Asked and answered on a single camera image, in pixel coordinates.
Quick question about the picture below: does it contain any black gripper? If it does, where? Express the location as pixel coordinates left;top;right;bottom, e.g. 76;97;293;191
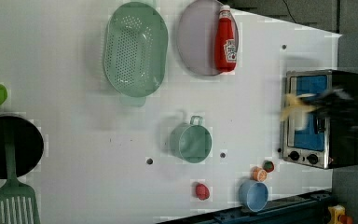
302;88;358;130

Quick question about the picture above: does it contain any peeled yellow banana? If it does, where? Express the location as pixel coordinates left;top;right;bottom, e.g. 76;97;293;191
280;93;317;131

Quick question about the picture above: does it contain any small red green toy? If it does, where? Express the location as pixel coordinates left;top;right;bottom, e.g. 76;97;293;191
263;161;275;173

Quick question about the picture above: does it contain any orange slice toy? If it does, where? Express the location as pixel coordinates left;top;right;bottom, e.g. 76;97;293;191
252;167;268;182

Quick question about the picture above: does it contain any dark blue crate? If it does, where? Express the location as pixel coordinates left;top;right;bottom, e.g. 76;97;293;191
159;190;337;224

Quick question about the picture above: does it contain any yellow toy object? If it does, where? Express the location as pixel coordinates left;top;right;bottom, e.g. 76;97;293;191
328;205;353;224

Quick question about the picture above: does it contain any red ketchup bottle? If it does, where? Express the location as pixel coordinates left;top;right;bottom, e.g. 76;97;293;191
214;5;237;72

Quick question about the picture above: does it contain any blue bowl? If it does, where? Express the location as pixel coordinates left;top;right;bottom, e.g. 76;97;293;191
239;180;269;212

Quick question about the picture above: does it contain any green metal cup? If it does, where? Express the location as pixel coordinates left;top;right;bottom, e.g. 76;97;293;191
170;116;213;163

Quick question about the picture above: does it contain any grey round plate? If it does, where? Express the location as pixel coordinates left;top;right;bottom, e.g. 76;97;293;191
176;0;239;76

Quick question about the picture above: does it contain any red toy strawberry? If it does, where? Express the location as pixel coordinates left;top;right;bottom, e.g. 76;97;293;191
195;183;210;201

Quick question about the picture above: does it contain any green colander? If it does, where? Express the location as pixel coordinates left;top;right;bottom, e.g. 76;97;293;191
102;0;169;107

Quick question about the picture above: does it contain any black cylinder pot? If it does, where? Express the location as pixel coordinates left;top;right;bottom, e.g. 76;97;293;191
0;114;45;180

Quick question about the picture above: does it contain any green spatula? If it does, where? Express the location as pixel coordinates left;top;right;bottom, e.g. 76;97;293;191
0;120;41;224

